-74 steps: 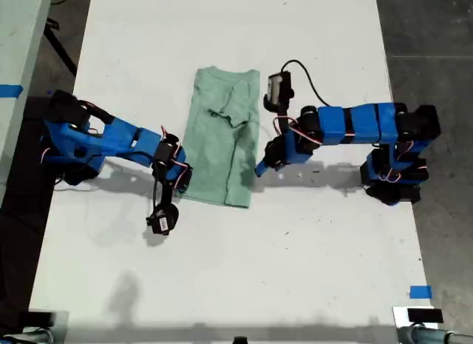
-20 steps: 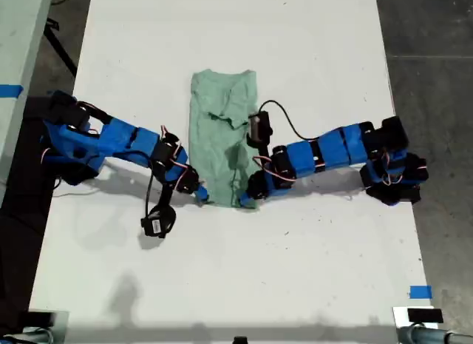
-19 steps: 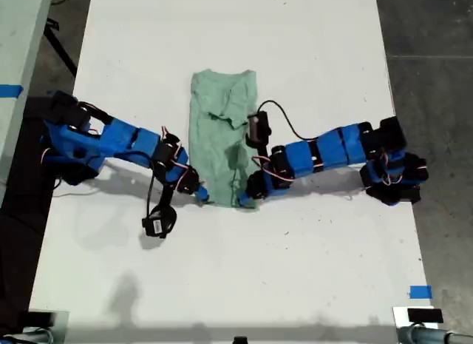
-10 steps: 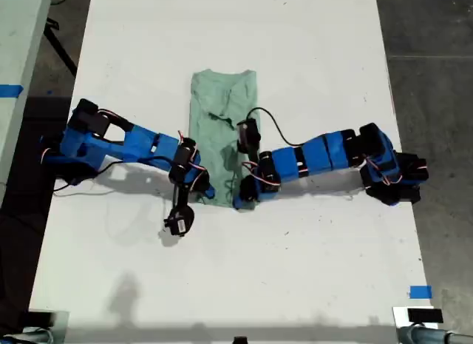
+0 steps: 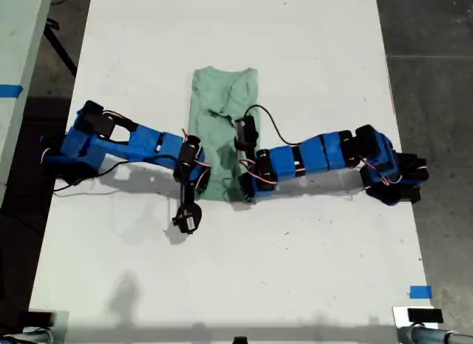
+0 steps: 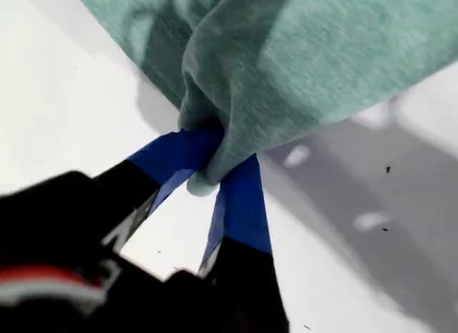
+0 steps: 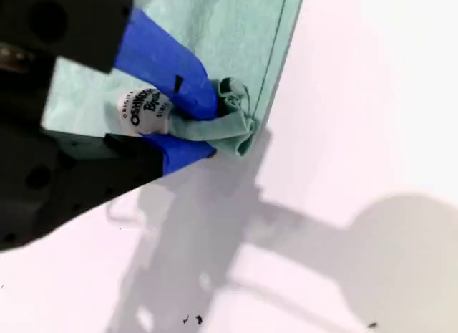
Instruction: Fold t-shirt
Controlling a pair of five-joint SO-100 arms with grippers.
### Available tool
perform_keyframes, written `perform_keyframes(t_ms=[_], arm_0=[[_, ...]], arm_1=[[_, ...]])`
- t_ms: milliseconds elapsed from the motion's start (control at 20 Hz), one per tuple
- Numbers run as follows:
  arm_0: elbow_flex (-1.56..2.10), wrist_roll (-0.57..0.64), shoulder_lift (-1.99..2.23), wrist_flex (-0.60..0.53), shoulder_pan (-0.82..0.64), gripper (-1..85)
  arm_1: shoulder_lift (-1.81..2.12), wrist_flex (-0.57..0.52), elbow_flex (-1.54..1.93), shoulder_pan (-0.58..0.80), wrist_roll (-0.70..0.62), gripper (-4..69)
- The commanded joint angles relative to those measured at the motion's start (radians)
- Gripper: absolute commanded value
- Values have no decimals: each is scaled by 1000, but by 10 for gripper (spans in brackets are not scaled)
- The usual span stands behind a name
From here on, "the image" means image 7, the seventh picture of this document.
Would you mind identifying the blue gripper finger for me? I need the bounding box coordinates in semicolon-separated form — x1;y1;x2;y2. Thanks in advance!
53;133;218;226
0;0;219;120

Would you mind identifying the pale green T-shirt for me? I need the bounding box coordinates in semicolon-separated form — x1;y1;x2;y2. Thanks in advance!
41;0;307;158

